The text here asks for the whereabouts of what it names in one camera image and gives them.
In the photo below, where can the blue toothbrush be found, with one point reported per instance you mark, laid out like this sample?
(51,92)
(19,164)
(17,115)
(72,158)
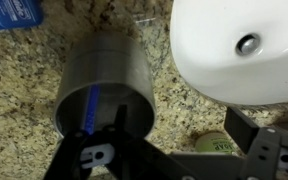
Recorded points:
(92,106)

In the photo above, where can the green soap pump bottle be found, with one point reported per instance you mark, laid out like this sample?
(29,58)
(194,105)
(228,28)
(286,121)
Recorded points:
(214,143)

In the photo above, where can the metal sink drain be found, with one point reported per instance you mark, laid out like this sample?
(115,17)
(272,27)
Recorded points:
(248,45)

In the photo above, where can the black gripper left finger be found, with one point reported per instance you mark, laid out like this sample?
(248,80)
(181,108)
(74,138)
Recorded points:
(130,156)

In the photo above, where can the white oval sink basin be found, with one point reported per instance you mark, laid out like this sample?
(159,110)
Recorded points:
(210,50)

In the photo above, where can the blue floss box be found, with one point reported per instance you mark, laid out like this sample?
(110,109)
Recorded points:
(10,13)

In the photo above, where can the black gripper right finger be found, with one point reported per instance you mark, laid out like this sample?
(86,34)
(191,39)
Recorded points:
(264,153)

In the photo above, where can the grey metal cup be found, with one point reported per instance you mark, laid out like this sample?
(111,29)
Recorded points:
(110,60)

